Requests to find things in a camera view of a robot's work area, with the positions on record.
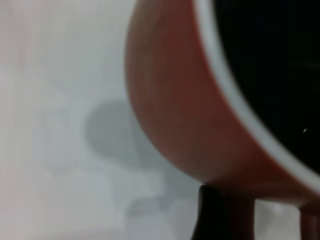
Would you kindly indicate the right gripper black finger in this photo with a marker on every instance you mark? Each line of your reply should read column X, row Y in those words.
column 225, row 220

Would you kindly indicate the red ceramic mug with coffee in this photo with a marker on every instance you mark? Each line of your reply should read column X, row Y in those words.
column 180, row 105

